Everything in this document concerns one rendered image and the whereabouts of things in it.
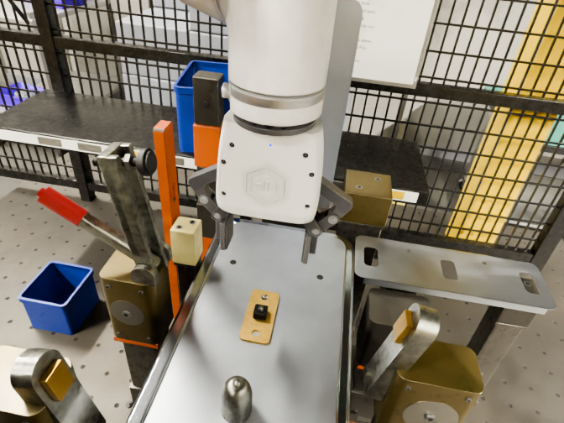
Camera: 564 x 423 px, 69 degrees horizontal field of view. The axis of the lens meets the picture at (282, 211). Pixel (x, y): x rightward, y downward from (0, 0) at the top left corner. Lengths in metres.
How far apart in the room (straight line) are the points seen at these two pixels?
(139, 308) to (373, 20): 0.68
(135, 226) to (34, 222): 0.82
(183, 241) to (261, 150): 0.25
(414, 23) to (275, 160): 0.60
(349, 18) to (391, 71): 0.33
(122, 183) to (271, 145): 0.17
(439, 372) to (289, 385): 0.16
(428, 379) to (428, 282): 0.21
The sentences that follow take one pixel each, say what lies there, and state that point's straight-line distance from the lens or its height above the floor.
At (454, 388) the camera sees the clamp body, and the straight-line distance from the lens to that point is 0.49.
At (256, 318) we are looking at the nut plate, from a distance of 0.55.
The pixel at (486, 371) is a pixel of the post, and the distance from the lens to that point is 0.86.
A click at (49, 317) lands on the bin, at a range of 0.95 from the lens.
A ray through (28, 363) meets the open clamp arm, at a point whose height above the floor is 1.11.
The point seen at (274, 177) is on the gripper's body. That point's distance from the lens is 0.38.
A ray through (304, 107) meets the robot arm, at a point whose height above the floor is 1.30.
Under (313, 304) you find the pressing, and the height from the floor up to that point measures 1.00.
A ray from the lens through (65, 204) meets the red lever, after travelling 0.53.
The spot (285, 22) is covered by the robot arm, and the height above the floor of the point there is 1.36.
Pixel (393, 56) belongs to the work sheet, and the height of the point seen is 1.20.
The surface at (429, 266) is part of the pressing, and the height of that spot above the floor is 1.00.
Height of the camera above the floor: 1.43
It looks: 36 degrees down
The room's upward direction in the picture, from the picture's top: 6 degrees clockwise
